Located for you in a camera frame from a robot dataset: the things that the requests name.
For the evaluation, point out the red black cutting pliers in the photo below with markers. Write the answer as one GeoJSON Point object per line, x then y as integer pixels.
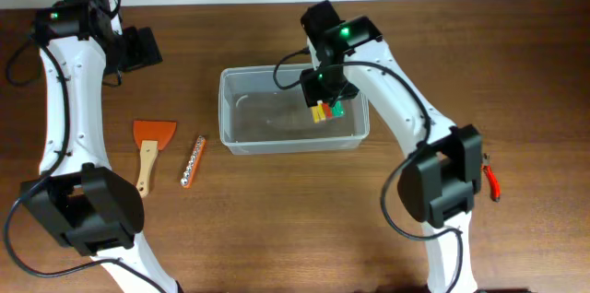
{"type": "Point", "coordinates": [495, 188]}

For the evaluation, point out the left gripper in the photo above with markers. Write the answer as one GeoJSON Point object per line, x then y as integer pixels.
{"type": "Point", "coordinates": [139, 47]}

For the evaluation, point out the orange socket rail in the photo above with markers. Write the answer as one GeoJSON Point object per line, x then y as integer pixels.
{"type": "Point", "coordinates": [193, 162]}

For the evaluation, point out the clear case of coloured bits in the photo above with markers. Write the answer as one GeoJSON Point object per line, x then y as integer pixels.
{"type": "Point", "coordinates": [323, 112]}

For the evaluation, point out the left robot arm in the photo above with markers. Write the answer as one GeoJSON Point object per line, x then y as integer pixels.
{"type": "Point", "coordinates": [78, 199]}

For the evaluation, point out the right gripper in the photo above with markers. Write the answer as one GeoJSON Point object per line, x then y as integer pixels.
{"type": "Point", "coordinates": [327, 88]}

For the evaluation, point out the orange scraper wooden handle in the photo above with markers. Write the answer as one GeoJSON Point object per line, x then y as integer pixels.
{"type": "Point", "coordinates": [150, 137]}

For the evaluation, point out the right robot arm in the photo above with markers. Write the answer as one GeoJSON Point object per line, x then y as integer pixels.
{"type": "Point", "coordinates": [440, 176]}

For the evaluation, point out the clear plastic container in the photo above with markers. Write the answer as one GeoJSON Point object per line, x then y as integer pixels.
{"type": "Point", "coordinates": [256, 117]}

